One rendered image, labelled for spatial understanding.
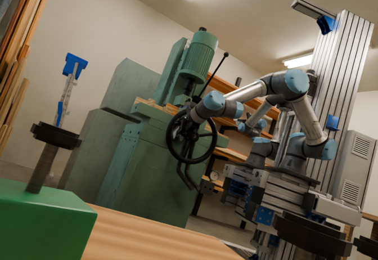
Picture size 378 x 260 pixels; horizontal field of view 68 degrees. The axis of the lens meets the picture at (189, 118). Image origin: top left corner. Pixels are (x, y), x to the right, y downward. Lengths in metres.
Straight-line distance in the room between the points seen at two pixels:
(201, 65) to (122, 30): 2.61
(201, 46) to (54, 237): 1.64
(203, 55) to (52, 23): 2.73
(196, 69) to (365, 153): 1.21
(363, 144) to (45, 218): 1.99
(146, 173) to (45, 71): 2.74
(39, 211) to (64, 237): 0.04
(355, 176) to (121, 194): 1.43
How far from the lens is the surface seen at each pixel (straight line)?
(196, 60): 1.79
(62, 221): 0.28
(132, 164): 1.54
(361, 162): 2.10
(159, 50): 4.36
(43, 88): 4.01
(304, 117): 1.49
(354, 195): 2.07
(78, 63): 2.31
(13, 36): 2.71
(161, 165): 1.59
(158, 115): 1.57
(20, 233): 0.28
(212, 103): 1.07
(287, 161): 1.66
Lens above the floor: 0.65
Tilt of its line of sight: 10 degrees up
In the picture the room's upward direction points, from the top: 20 degrees clockwise
